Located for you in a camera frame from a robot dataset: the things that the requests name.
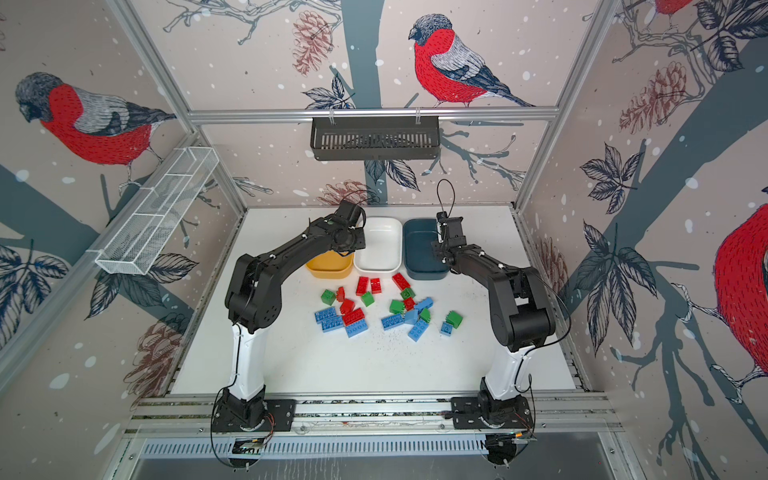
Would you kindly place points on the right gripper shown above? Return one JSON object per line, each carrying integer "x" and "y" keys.
{"x": 439, "y": 246}

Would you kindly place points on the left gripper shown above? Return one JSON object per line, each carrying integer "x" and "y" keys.
{"x": 360, "y": 231}

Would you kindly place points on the yellow plastic bin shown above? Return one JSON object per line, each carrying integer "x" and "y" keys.
{"x": 331, "y": 266}

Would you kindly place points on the dark teal plastic bin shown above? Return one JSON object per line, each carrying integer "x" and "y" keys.
{"x": 419, "y": 256}

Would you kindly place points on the white plastic bin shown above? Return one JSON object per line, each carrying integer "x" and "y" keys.
{"x": 384, "y": 247}

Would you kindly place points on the red lego long top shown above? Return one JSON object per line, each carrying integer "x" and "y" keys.
{"x": 362, "y": 286}

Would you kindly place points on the red lego square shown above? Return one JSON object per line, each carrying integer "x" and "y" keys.
{"x": 376, "y": 286}

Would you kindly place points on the blue long lego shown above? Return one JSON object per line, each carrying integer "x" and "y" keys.
{"x": 418, "y": 329}
{"x": 356, "y": 328}

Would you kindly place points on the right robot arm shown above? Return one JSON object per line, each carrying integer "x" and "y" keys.
{"x": 521, "y": 319}

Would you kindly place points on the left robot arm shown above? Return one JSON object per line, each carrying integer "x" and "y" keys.
{"x": 254, "y": 302}

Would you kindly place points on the blue lego pair left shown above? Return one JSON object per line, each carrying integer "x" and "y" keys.
{"x": 329, "y": 319}

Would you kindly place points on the small blue lego centre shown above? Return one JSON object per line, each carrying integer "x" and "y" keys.
{"x": 411, "y": 317}

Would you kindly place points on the black hanging wire basket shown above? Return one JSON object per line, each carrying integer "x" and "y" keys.
{"x": 375, "y": 138}

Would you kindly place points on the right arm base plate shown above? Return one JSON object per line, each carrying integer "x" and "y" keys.
{"x": 472, "y": 413}

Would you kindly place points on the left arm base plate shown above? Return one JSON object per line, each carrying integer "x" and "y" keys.
{"x": 232, "y": 415}

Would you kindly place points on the white mesh wall shelf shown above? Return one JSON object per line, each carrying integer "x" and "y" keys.
{"x": 142, "y": 237}

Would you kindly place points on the aluminium front rail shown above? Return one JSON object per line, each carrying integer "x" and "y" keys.
{"x": 337, "y": 414}

